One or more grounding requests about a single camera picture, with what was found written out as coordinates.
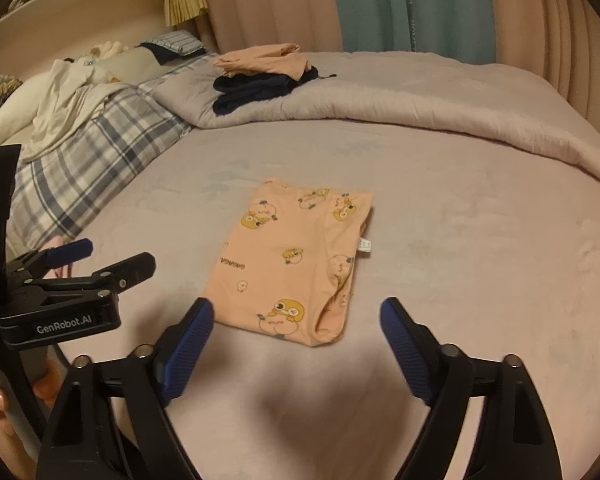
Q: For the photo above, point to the white plush toy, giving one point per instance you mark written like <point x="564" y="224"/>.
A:
<point x="120" y="62"/>

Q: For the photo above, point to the folded navy garment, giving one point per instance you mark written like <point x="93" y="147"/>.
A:
<point x="250" y="90"/>

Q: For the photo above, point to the bed with pinkish sheet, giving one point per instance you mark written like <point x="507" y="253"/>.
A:
<point x="480" y="285"/>

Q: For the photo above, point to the striped pillow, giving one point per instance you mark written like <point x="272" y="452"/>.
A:
<point x="177" y="40"/>

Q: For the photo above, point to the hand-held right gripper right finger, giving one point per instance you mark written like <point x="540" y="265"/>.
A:
<point x="410" y="355"/>

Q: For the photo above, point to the white crumpled cloth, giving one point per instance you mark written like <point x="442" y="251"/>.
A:
<point x="55" y="105"/>

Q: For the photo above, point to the pink curtain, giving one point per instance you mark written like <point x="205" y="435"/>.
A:
<point x="535" y="15"/>
<point x="260" y="5"/>

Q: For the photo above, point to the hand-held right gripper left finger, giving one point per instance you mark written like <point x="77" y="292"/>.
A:
<point x="187" y="355"/>

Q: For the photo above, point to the teal curtain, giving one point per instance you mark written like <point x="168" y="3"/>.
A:
<point x="370" y="5"/>

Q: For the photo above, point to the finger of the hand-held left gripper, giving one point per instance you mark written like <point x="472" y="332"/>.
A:
<point x="125" y="270"/>
<point x="72" y="250"/>

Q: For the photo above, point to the folded peach garment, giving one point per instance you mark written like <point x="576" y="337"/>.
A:
<point x="260" y="62"/>

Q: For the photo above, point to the grey duvet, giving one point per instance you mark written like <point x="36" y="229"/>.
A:
<point x="430" y="90"/>

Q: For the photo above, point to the patterned cloth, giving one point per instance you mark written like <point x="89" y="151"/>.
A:
<point x="0" y="97"/>

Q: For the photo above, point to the plaid blanket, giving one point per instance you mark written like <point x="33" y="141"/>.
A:
<point x="90" y="160"/>

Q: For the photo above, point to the peach printed long-sleeve shirt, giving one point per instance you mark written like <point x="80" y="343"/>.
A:
<point x="280" y="280"/>

